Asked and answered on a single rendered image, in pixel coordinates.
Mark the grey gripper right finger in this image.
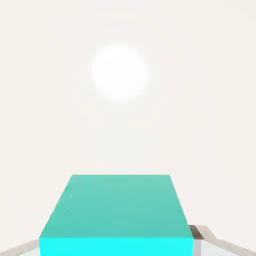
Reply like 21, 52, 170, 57
188, 224, 256, 256

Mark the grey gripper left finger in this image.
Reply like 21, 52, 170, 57
0, 239, 41, 256

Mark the small cyan cube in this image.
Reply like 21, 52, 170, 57
38, 174, 194, 256

